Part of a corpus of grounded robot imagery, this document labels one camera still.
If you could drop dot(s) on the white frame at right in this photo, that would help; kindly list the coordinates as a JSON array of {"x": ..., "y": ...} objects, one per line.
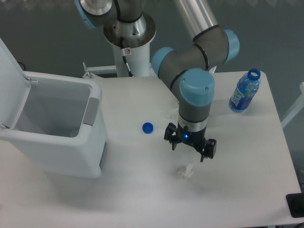
[{"x": 294, "y": 109}]

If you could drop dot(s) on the black device at edge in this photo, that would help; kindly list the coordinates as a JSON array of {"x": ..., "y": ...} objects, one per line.
[{"x": 295, "y": 203}]

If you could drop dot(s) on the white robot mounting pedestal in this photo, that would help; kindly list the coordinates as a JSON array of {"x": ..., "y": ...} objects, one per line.
[{"x": 138, "y": 66}]

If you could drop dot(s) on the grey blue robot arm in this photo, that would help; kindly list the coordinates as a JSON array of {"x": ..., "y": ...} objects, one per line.
[{"x": 187, "y": 74}]

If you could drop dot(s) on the white open trash bin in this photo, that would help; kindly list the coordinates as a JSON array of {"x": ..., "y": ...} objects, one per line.
[{"x": 56, "y": 121}]

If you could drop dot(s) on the white paper ball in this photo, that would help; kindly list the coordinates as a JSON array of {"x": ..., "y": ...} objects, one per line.
[{"x": 186, "y": 171}]

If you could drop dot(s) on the blue labelled plastic bottle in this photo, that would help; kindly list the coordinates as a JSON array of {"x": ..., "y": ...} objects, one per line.
[{"x": 246, "y": 89}]

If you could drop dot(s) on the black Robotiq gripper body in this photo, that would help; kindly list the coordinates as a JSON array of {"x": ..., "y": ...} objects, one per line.
[{"x": 193, "y": 139}]

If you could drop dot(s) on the blue plastic bottle cap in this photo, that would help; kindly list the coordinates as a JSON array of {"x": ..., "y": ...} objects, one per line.
[{"x": 147, "y": 128}]

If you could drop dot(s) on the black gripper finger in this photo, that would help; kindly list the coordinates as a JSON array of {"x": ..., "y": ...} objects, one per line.
[
  {"x": 206, "y": 148},
  {"x": 171, "y": 135}
]

